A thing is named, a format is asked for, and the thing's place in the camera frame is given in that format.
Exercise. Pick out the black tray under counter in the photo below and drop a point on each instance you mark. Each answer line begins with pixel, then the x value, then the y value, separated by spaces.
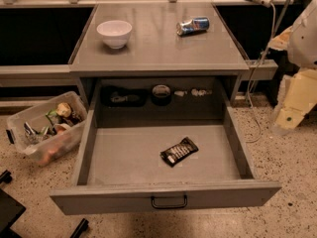
pixel 114 96

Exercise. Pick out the black caster foot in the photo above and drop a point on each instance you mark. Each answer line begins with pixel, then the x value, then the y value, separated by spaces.
pixel 81 227

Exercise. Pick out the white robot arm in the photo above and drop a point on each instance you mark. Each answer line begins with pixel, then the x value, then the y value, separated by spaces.
pixel 300 41

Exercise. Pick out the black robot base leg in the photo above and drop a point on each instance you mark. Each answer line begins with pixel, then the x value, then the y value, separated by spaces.
pixel 10 211

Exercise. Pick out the white ceramic bowl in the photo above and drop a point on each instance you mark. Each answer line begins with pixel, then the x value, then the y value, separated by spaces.
pixel 115 33

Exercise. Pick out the grey counter cabinet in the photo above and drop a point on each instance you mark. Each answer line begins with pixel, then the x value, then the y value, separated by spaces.
pixel 154 48

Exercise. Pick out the black rxbar chocolate bar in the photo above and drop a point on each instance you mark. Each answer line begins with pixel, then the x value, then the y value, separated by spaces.
pixel 175 154

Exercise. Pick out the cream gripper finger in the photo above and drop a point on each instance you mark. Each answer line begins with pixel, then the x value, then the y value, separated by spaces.
pixel 297 96

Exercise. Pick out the crumpled white wrapper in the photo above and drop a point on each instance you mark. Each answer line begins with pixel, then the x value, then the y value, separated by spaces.
pixel 200 92

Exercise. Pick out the black drawer handle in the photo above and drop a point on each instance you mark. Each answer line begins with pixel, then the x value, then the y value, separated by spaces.
pixel 163 203

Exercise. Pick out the small white wrapper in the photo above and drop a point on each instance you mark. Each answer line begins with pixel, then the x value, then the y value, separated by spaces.
pixel 180 93

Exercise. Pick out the crushed blue soda can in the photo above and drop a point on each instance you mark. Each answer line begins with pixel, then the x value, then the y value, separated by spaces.
pixel 193 25

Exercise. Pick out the grey open drawer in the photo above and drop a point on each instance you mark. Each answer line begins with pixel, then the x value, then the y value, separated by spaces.
pixel 119 168

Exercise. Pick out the clear plastic storage bin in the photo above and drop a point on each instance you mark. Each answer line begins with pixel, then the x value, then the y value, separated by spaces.
pixel 49 130

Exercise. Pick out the black tape roll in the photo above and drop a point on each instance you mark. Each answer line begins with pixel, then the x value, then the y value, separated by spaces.
pixel 161 95

